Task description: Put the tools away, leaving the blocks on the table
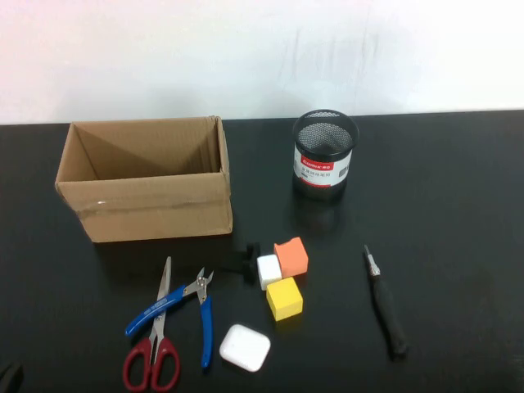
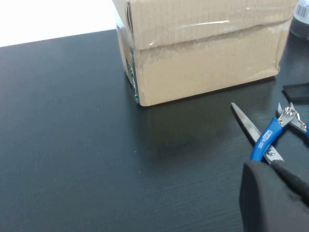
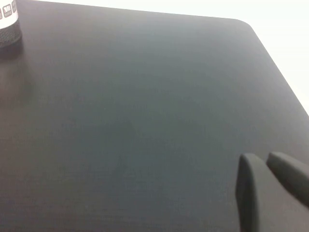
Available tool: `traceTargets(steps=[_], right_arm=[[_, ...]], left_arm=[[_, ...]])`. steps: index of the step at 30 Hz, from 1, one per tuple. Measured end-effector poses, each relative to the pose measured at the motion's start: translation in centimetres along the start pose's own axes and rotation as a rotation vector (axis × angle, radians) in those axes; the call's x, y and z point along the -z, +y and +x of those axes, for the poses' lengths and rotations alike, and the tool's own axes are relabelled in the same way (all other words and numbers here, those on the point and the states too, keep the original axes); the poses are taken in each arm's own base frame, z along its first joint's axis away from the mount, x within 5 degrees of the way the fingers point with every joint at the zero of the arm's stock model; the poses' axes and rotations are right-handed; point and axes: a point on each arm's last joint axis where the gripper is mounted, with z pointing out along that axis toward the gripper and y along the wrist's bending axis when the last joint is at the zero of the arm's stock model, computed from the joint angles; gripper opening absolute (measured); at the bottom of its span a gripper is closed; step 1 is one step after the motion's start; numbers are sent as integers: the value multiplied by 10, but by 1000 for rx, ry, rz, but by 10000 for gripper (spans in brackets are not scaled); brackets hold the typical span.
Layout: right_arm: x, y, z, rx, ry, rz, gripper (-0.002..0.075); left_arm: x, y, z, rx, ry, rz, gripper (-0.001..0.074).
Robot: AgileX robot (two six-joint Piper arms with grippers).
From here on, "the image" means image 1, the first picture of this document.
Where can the open brown cardboard box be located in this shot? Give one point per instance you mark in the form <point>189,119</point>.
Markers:
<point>155,209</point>

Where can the black mesh pen holder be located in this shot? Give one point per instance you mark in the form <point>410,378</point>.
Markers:
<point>321,172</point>

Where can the black precision screwdriver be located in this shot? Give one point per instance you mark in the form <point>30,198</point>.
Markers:
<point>387,311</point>

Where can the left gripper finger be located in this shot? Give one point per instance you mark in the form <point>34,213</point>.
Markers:
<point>10,378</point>

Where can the orange foam block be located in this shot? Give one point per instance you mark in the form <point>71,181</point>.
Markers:
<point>292,260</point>

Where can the yellow cube block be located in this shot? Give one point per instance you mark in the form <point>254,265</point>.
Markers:
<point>284,301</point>

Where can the white rounded earbuds case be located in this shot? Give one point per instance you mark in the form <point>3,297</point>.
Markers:
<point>245,348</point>

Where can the black plastic clip stand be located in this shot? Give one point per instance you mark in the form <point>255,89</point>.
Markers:
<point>249,262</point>

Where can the small white block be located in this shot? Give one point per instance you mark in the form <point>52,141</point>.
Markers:
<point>269,271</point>

